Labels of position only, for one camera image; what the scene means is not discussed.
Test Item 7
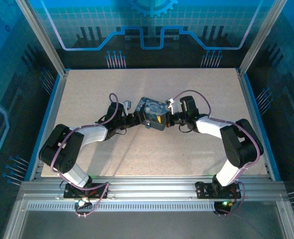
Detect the black wrist cable arm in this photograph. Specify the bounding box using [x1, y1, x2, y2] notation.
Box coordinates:
[178, 124, 196, 134]
[106, 128, 128, 137]

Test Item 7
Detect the starry night print tin box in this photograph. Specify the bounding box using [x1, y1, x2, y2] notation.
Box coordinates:
[136, 96, 172, 132]

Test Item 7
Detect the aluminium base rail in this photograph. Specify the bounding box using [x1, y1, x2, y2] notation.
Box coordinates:
[17, 175, 287, 201]

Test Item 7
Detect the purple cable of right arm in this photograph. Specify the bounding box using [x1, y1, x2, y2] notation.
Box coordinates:
[173, 89, 260, 217]

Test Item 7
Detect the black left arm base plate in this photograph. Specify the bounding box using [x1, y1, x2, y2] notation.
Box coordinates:
[63, 183, 110, 200]

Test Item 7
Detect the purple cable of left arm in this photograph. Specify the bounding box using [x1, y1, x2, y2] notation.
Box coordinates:
[50, 93, 128, 219]

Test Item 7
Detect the aluminium frame post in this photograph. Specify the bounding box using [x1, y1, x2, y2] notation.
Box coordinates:
[238, 0, 289, 75]
[14, 0, 70, 75]

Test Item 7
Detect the black wrist cable right arm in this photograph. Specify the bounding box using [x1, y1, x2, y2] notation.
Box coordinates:
[178, 124, 196, 134]

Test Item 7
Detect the blue table edge strip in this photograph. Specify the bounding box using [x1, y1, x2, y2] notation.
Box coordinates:
[242, 73, 284, 181]
[24, 73, 63, 181]

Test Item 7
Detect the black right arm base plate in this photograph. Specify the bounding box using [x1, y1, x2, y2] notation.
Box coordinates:
[195, 181, 242, 199]

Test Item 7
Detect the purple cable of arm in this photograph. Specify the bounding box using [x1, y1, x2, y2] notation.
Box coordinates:
[50, 93, 128, 219]
[173, 89, 260, 217]

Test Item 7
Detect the black wrist cable left arm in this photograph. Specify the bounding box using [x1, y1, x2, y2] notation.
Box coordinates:
[106, 128, 128, 137]

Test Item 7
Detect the slotted grey cable duct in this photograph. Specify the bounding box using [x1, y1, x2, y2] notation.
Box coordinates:
[27, 202, 280, 212]

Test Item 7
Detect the aluminium table side rail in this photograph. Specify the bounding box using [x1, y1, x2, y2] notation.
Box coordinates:
[236, 69, 275, 180]
[29, 70, 70, 181]

